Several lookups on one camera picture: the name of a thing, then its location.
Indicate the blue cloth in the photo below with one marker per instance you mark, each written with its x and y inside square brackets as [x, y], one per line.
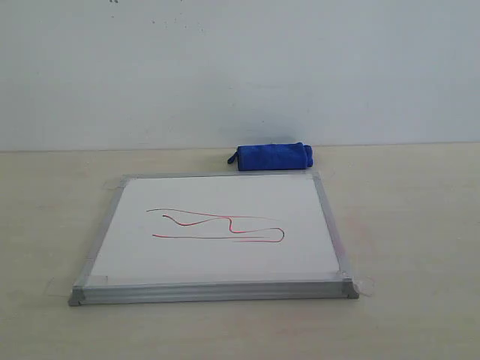
[290, 156]

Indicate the clear tape front right corner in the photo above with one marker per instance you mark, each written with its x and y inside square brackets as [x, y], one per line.
[363, 285]

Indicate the white board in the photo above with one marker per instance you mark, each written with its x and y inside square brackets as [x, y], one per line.
[216, 237]

